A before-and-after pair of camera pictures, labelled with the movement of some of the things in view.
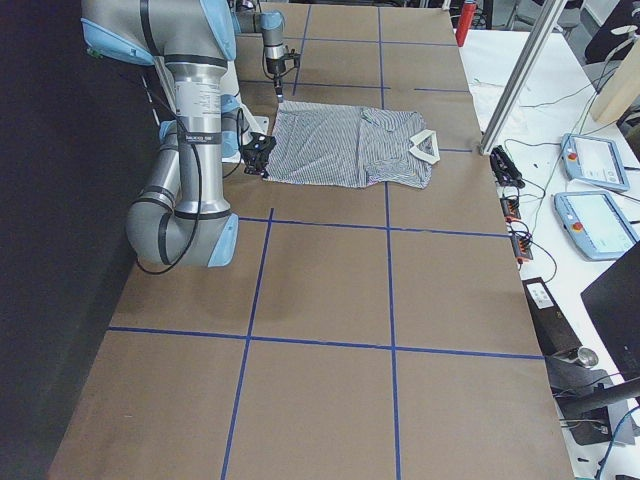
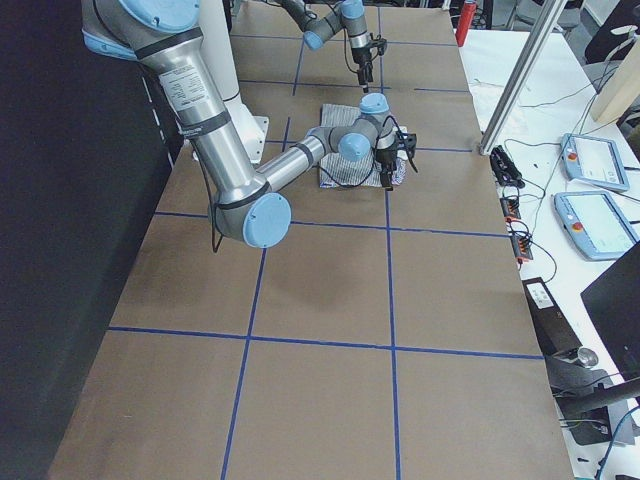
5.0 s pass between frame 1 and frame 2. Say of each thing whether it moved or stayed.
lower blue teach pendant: stayed
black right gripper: moved
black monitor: stayed
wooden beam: stayed
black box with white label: stayed
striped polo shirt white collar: moved
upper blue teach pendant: stayed
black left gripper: moved
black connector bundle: stayed
